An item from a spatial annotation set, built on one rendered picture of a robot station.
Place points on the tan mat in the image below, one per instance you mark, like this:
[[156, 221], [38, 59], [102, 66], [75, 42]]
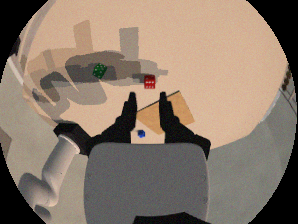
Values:
[[149, 115]]

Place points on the green die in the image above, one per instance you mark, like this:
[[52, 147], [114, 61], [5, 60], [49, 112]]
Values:
[[99, 71]]

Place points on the red die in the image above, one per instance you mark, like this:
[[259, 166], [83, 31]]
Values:
[[149, 81]]

